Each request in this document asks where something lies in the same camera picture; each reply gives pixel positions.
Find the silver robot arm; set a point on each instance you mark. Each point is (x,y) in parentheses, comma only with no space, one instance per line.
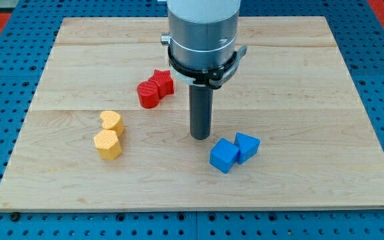
(201,41)

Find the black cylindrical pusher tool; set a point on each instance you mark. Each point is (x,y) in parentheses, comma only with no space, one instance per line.
(200,106)

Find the red star block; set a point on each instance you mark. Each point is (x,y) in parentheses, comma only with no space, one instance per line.
(164,82)

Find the blue cube block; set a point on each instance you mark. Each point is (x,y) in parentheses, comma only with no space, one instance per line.
(224,155)

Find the red cylinder block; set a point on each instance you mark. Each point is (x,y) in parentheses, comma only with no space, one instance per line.
(148,94)

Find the blue triangular block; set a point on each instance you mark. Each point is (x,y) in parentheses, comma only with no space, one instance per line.
(248,146)

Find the yellow heart block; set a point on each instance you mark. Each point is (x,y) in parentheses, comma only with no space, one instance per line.
(111,120)

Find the wooden board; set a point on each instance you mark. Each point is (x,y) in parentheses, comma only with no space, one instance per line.
(292,91)

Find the yellow hexagon block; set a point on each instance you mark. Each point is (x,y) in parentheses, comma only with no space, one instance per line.
(107,144)

